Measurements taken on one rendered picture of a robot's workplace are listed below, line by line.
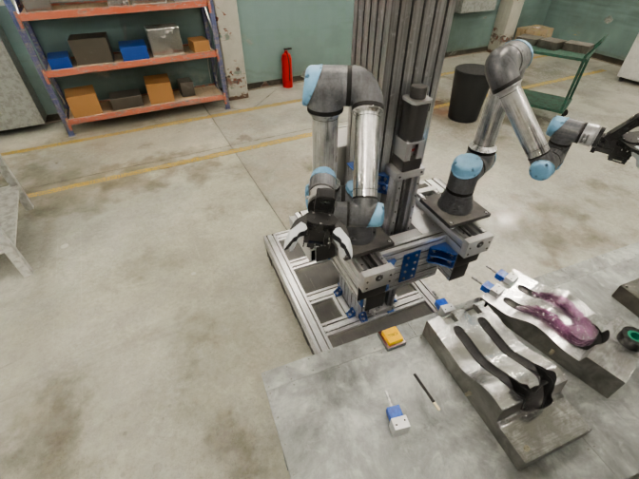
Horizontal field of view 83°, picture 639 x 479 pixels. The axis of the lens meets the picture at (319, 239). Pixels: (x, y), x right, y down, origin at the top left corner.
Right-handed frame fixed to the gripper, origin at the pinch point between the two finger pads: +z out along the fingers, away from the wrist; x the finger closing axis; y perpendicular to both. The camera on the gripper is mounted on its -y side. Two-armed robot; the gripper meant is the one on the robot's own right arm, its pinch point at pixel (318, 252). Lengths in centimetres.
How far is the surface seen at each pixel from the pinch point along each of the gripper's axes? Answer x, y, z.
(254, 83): 109, 153, -523
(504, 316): -79, 51, -32
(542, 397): -78, 48, 2
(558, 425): -81, 49, 10
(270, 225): 32, 152, -185
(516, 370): -70, 44, -4
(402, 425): -34, 56, 12
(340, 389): -16, 64, -1
